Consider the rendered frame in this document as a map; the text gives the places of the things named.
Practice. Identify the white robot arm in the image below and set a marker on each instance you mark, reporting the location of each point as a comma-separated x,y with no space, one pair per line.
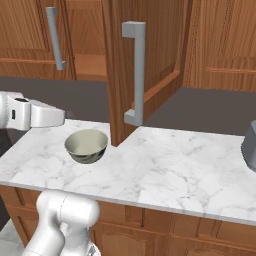
66,216

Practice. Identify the grey countertop appliance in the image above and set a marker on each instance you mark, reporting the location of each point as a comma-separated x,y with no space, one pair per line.
250,146

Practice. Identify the closed wooden cabinet door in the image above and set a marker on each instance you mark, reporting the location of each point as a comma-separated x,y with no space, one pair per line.
23,36

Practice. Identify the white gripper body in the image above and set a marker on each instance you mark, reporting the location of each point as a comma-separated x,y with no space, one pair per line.
46,116

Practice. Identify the grey-green bowl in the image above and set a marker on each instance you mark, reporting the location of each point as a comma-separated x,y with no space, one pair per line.
86,144

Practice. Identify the open wooden cabinet door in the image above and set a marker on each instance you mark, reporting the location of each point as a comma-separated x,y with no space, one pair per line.
160,50

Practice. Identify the wooden base cabinets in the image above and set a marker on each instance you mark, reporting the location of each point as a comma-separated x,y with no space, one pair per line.
173,236

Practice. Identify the wooden wall cabinet body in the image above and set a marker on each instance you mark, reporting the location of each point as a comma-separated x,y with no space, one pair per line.
88,50

